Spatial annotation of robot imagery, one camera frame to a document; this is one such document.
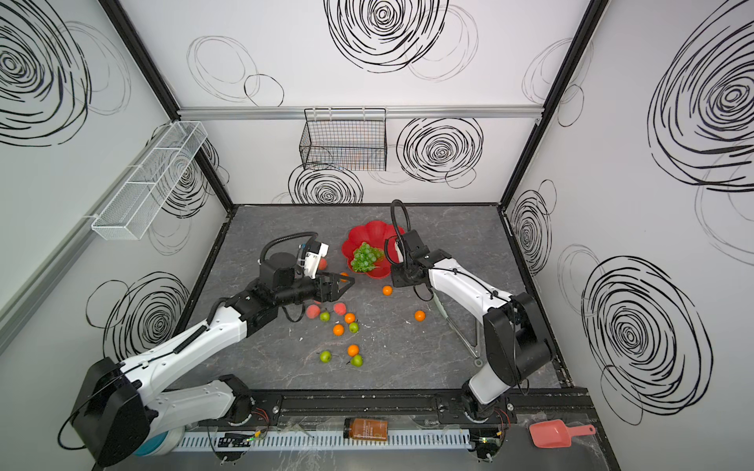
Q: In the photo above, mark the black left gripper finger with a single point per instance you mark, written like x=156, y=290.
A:
x=340, y=279
x=338, y=289

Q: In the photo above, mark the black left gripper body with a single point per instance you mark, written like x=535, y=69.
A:
x=321, y=287

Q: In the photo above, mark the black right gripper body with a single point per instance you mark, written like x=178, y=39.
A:
x=403, y=271

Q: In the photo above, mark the green fake grape bunch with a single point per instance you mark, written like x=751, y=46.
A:
x=366, y=258

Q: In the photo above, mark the red flower-shaped fruit bowl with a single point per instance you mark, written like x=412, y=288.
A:
x=380, y=237

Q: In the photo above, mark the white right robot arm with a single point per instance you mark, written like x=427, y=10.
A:
x=517, y=341

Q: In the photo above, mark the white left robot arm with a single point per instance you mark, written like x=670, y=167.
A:
x=122, y=405

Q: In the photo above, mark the fake peach right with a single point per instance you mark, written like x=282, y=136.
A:
x=340, y=308

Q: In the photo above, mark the fake peach lower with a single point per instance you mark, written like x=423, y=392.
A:
x=313, y=311

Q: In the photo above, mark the green fake lime front right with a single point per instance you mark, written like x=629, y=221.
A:
x=357, y=360

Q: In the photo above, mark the green kitchen tongs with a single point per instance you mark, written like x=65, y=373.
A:
x=472, y=347

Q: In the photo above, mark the brown bottle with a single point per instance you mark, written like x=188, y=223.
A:
x=366, y=429

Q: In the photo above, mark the teal lidded container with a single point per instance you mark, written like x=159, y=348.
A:
x=161, y=444

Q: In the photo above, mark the pink plastic scoop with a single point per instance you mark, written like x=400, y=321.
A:
x=556, y=434

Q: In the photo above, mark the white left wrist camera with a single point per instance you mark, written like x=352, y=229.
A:
x=312, y=255

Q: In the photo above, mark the black wire basket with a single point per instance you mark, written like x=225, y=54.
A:
x=354, y=145

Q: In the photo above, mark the clear wall shelf rack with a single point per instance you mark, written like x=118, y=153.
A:
x=164, y=180

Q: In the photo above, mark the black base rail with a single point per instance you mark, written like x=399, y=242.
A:
x=447, y=406

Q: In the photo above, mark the white slotted cable duct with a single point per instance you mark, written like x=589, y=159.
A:
x=398, y=440

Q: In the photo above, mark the aluminium wall rail back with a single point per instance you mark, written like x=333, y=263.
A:
x=238, y=113

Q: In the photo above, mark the black corner frame post left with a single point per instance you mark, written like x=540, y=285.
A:
x=123, y=25

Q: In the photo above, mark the black corner frame post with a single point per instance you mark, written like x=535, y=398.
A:
x=584, y=33
x=123, y=25

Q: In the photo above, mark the black corner frame post right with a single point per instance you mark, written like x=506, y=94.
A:
x=584, y=33

